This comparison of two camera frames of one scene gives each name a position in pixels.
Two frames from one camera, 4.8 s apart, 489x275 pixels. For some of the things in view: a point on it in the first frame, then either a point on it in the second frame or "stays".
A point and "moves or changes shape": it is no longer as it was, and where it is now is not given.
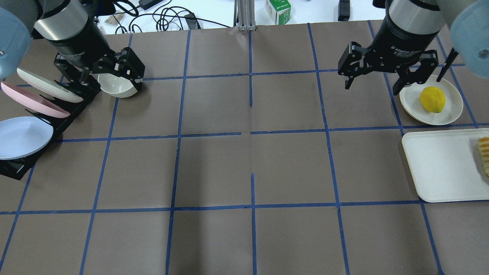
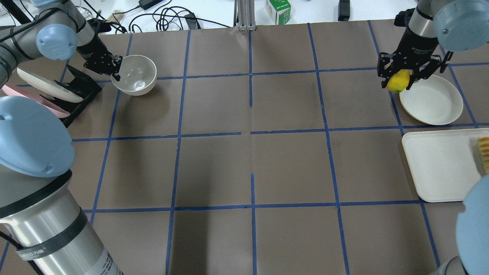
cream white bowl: [115, 86] moves or changes shape
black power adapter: [146, 4] stays
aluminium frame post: [244, 16] stays
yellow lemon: [433, 99] moves or changes shape
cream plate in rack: [48, 87] stays
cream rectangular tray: [446, 164] stays
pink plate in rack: [35, 101] stays
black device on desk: [344, 10] stays
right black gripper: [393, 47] to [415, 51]
